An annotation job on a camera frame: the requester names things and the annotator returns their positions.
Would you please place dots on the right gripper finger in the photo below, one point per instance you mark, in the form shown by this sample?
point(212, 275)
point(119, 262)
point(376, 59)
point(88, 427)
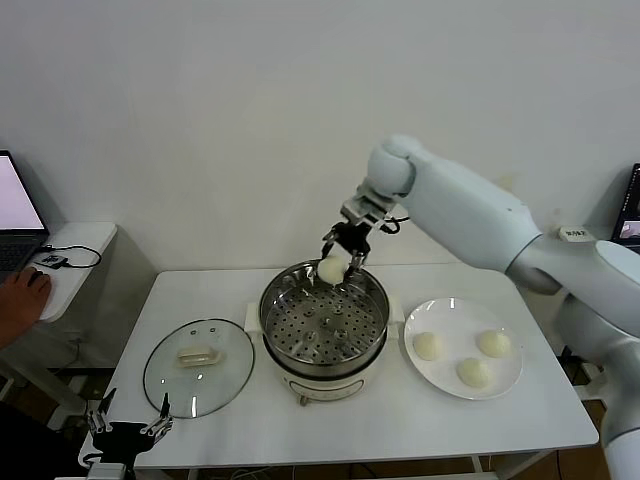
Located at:
point(328, 252)
point(358, 264)

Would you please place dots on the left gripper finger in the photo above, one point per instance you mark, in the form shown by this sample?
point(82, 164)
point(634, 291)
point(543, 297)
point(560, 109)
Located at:
point(162, 425)
point(100, 415)

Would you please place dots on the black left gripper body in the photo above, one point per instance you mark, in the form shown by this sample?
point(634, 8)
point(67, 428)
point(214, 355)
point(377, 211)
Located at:
point(120, 436)

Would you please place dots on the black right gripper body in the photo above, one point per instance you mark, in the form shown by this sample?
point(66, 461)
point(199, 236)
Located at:
point(352, 237)

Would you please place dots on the white steamed baozi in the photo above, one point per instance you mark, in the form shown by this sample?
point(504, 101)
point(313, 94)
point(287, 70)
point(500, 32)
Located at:
point(474, 373)
point(331, 269)
point(428, 345)
point(495, 344)

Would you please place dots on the round glass pot lid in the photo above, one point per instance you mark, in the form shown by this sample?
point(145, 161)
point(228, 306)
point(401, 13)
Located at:
point(210, 385)

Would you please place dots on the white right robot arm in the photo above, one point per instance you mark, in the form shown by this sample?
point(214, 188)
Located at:
point(475, 210)

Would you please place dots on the perforated stainless steamer basket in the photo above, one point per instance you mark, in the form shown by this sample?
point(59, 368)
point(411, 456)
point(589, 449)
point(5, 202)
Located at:
point(325, 325)

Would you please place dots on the person's bare hand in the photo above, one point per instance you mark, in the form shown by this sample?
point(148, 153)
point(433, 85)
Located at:
point(22, 302)

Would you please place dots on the cream electric cooker pot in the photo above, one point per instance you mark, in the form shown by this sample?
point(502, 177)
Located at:
point(320, 387)

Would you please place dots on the round white plate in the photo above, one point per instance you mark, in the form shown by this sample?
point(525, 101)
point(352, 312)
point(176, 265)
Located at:
point(450, 372)

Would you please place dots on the small black usb hub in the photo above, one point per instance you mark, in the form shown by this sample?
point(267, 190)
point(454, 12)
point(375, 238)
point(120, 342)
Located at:
point(54, 260)

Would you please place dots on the white side desk rounded corner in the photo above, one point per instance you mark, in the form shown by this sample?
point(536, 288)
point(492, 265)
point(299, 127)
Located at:
point(85, 240)

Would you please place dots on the small printed desk label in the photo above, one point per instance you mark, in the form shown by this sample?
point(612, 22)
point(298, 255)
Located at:
point(575, 233)

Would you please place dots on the black laptop with slim bezel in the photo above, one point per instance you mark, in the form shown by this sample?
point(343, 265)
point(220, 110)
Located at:
point(15, 200)

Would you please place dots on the white side desk with label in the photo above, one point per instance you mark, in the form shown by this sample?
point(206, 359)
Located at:
point(591, 240)

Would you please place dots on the black laptop with dark screen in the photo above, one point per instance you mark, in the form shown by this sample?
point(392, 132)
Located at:
point(631, 210)

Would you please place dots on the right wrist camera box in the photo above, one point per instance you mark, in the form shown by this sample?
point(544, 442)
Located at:
point(367, 205)

